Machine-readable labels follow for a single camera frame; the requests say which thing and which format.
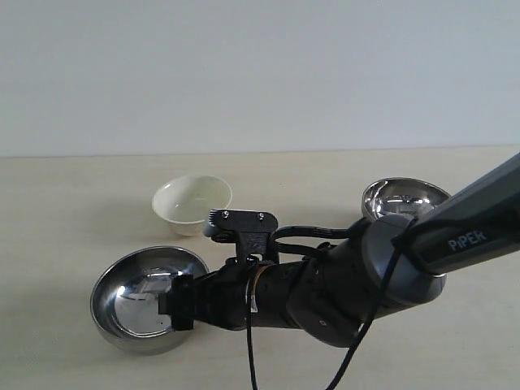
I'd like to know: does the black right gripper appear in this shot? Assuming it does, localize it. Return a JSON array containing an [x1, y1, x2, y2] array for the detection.
[[158, 258, 254, 330]]

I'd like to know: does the smooth stainless steel bowl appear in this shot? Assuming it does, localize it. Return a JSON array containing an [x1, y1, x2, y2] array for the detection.
[[89, 245, 209, 356]]

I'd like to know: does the cream white plastic bowl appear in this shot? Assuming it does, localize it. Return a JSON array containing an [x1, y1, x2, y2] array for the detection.
[[151, 175, 232, 236]]

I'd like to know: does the ribbed stainless steel bowl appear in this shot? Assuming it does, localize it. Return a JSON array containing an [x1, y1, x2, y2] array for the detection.
[[361, 177, 451, 221]]

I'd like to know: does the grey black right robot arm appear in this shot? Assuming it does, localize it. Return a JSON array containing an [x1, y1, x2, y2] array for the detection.
[[158, 157, 519, 348]]

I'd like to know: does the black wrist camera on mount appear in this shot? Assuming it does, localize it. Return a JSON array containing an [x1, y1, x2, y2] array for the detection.
[[202, 209, 280, 264]]

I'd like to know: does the black flat ribbon cable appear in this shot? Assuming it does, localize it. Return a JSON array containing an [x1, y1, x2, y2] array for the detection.
[[266, 223, 366, 257]]

